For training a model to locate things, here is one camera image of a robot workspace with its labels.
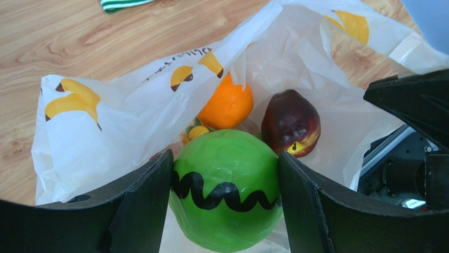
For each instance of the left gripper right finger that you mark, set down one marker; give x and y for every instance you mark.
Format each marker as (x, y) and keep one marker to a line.
(321, 215)

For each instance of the green striped cloth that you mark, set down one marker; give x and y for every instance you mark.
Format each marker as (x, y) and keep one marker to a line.
(113, 6)

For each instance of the banana print plastic bag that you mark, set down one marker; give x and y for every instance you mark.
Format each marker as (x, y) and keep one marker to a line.
(89, 133)

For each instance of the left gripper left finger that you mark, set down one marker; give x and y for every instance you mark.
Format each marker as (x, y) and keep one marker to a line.
(125, 215)

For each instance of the green striped ball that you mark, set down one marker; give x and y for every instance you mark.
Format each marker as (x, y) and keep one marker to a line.
(225, 192)

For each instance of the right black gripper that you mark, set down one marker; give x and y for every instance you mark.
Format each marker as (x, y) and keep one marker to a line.
(421, 101)

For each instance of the cherry tomato sprig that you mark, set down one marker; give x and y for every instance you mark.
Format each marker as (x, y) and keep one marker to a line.
(197, 128)

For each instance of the dark purple fruit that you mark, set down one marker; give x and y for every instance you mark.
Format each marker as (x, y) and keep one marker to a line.
(291, 123)

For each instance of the orange fruit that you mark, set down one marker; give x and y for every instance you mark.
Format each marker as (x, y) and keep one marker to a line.
(229, 106)

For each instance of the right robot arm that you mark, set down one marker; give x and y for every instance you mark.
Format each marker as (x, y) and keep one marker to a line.
(436, 178)

